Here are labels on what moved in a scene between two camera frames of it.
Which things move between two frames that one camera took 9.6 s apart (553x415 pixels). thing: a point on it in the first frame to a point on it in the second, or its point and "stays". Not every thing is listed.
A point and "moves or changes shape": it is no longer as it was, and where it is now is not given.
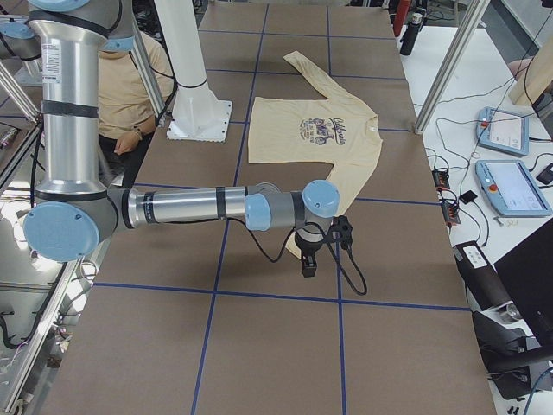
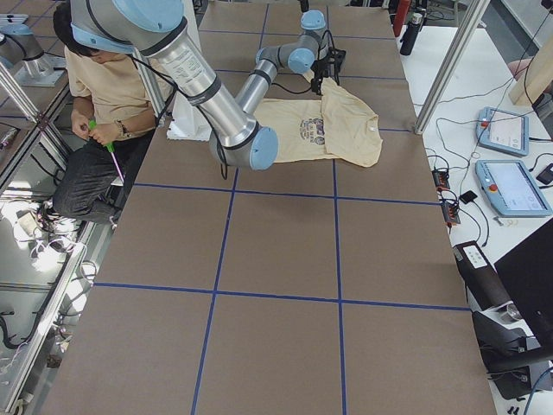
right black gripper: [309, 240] to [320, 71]
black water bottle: [410, 34] stays
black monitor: [527, 276] stays
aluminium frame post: [474, 13] stays
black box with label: [483, 284] stays
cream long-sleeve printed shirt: [334, 130] moves or changes shape
